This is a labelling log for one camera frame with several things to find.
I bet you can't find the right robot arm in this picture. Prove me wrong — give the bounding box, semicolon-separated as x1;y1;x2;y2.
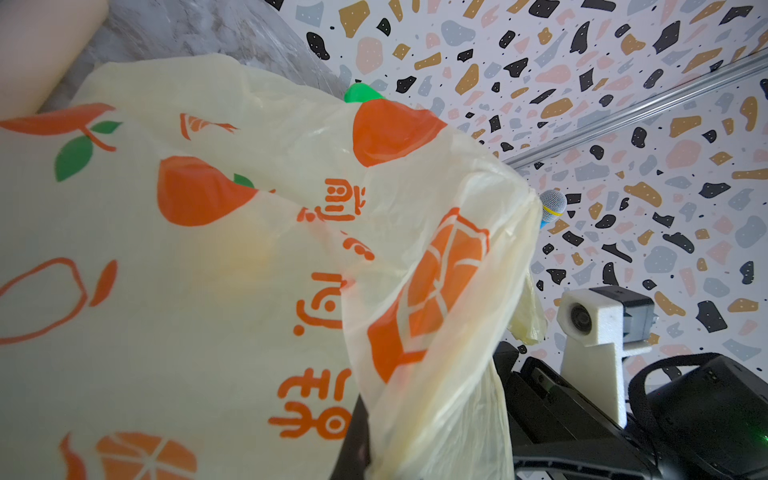
493;342;767;479

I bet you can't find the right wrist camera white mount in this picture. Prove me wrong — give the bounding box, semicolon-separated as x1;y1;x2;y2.
557;285;657;427

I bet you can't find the green plastic basket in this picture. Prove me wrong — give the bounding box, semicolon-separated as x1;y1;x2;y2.
343;83;383;103

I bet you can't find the blue toy microphone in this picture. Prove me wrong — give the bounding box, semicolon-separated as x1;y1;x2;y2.
539;190;567;229

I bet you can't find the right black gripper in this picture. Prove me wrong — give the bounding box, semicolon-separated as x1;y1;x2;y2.
493;341;660;479

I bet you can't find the wooden rolling pin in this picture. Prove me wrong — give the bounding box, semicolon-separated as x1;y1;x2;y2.
1;0;109;120

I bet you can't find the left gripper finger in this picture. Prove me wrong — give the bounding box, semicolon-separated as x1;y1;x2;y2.
329;396;371;480

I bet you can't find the cream plastic bag orange print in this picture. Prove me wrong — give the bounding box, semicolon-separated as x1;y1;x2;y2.
1;55;541;479

